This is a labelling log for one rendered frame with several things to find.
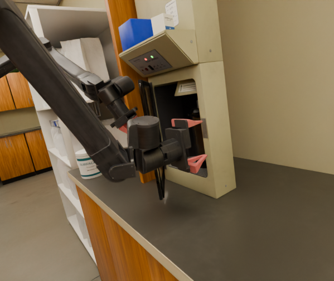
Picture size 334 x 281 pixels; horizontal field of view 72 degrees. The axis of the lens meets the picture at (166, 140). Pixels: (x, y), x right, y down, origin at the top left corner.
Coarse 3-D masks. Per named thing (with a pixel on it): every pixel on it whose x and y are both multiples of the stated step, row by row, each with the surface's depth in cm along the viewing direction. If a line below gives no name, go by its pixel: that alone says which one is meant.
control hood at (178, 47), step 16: (160, 32) 67; (176, 32) 67; (192, 32) 70; (144, 48) 76; (160, 48) 72; (176, 48) 68; (192, 48) 71; (128, 64) 92; (176, 64) 76; (192, 64) 72
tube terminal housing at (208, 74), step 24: (144, 0) 87; (168, 0) 76; (192, 0) 69; (192, 24) 71; (216, 24) 75; (216, 48) 76; (168, 72) 86; (192, 72) 76; (216, 72) 77; (216, 96) 78; (216, 120) 79; (216, 144) 80; (168, 168) 104; (216, 168) 81; (216, 192) 83
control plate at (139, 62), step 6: (144, 54) 80; (150, 54) 78; (156, 54) 76; (132, 60) 88; (138, 60) 85; (144, 60) 83; (150, 60) 82; (156, 60) 80; (162, 60) 78; (138, 66) 90; (144, 66) 87; (156, 66) 83; (162, 66) 81; (168, 66) 79; (144, 72) 92; (150, 72) 90
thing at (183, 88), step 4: (184, 80) 86; (188, 80) 85; (192, 80) 84; (180, 84) 87; (184, 84) 85; (188, 84) 84; (192, 84) 84; (176, 88) 90; (180, 88) 87; (184, 88) 85; (188, 88) 84; (192, 88) 84; (176, 92) 89; (180, 92) 86; (184, 92) 85; (188, 92) 84; (192, 92) 83; (196, 92) 83
